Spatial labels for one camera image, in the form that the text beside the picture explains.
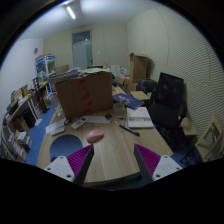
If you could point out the white door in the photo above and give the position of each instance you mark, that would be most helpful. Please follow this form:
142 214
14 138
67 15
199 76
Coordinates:
82 49

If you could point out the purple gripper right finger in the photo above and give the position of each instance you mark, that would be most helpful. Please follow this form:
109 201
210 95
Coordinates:
152 166

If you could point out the blue white cabinet box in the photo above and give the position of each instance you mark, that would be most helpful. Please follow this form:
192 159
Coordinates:
45 66

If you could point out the wooden bookshelf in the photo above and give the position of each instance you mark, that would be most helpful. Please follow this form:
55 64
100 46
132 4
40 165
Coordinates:
21 116

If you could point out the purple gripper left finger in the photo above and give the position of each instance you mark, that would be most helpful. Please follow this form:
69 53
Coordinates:
74 167

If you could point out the black marker pen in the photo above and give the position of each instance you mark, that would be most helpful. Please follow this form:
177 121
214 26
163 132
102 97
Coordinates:
128 129

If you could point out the white paper sheet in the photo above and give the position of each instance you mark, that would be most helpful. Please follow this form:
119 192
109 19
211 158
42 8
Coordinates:
97 119

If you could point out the white flat box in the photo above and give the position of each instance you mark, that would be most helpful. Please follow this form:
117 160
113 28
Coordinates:
55 126

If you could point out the large cardboard box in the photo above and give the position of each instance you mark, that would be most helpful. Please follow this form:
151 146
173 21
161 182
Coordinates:
85 95

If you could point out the pink computer mouse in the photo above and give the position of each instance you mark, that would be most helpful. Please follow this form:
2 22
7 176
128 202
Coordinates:
94 135

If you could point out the wooden chair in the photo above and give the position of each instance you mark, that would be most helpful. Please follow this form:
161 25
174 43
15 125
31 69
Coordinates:
209 146

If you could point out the white remote control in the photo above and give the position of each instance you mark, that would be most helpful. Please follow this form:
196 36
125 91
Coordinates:
77 124

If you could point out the ceiling light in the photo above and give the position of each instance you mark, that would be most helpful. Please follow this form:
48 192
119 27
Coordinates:
70 12

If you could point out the clear plastic jug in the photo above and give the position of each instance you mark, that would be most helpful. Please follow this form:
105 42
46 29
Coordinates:
52 98

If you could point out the tall cardboard box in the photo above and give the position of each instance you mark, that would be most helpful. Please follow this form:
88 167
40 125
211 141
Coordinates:
138 66

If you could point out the blue book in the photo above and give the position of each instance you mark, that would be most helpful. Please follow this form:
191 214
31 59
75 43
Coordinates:
128 101

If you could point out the white open book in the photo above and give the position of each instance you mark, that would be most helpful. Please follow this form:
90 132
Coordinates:
139 118

